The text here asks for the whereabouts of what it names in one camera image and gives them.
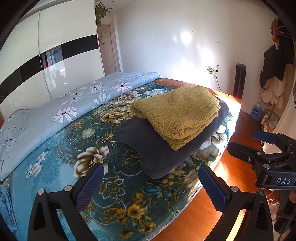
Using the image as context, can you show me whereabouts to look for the mustard knitted sweater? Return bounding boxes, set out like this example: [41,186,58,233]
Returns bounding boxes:
[130,85,221,150]

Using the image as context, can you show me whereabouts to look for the hanging clothes on rack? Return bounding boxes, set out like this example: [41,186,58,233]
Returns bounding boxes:
[259,18,294,108]

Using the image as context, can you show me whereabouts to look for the right hand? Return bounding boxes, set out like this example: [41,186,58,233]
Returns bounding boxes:
[265,188,296,205]

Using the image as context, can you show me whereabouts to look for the blue detergent bottle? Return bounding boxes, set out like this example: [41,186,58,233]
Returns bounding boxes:
[250,102,262,121]

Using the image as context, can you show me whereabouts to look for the blue fleece garment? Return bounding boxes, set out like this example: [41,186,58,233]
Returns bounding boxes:
[1,185,18,233]

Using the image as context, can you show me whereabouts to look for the dark navy folded garment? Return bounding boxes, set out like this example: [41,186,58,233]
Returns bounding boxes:
[114,100,230,179]

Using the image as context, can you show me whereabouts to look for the teal floral bed blanket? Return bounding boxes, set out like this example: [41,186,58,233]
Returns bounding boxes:
[4,82,236,240]

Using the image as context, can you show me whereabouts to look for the light blue floral duvet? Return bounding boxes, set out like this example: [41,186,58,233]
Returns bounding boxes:
[1,72,162,180]

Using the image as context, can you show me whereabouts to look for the white black sliding wardrobe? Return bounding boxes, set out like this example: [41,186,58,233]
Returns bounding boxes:
[1,1,104,119]

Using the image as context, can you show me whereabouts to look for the wooden door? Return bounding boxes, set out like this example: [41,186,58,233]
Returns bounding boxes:
[97,24,120,75]

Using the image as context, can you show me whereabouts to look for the hanging green plant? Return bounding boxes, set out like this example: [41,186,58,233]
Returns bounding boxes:
[95,2,112,27]

